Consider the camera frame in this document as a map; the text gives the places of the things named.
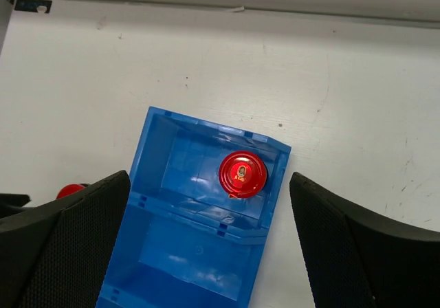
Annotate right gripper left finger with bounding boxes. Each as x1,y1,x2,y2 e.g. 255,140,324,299
1,170,131,307

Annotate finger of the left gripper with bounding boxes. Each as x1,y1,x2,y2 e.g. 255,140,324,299
0,193,31,217

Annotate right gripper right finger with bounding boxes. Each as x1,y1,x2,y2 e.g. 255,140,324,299
289,172,439,307

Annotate red-lid sauce jar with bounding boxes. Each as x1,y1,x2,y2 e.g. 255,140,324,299
219,151,268,199
56,184,89,199

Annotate middle blue storage bin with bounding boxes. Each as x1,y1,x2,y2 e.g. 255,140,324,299
96,201,265,307

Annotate blue storage bin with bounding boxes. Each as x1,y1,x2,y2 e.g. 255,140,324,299
129,107,291,237
96,201,265,307

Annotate far blue storage bin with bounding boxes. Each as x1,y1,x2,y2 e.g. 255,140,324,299
129,107,291,237

